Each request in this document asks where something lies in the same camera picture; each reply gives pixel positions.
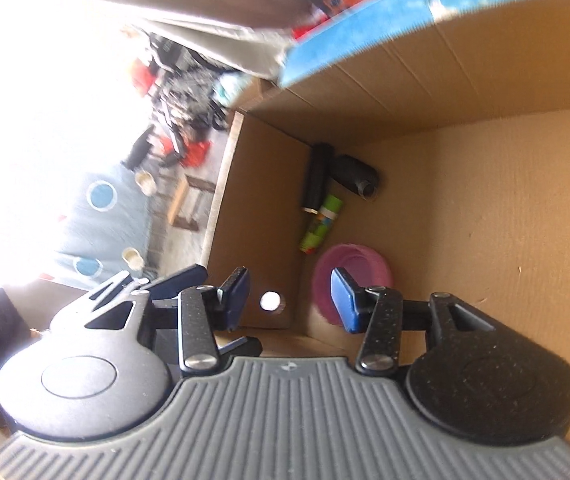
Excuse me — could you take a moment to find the beige curtain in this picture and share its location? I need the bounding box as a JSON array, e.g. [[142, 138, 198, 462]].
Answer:
[[0, 0, 326, 81]]

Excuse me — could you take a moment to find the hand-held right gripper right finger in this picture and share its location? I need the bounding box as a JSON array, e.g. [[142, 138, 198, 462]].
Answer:
[[330, 267, 498, 375]]

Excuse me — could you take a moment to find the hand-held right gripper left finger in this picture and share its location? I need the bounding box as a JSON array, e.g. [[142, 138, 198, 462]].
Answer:
[[48, 266, 252, 375]]

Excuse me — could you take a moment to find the green lip balm tube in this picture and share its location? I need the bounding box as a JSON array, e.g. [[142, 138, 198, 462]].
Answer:
[[299, 194, 344, 256]]

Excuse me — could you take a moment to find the blue circle print cloth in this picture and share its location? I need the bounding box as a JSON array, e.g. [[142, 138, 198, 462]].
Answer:
[[50, 167, 158, 286]]

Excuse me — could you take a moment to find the large cardboard box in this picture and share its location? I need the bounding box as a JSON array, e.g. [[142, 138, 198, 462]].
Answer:
[[200, 0, 570, 461]]

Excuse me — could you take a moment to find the long black tube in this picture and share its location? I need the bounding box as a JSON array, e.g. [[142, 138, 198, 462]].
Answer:
[[301, 142, 336, 215]]

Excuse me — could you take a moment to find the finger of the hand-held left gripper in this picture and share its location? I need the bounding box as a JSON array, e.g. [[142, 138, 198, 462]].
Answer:
[[82, 262, 209, 306]]

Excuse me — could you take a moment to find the short black cylinder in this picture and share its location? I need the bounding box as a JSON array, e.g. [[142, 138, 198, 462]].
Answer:
[[332, 154, 381, 200]]

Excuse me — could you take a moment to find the red floor item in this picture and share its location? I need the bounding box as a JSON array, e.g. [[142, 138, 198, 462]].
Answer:
[[180, 140, 213, 168]]

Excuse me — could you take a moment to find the wooden stool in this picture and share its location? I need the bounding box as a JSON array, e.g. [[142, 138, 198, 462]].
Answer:
[[167, 175, 218, 231]]

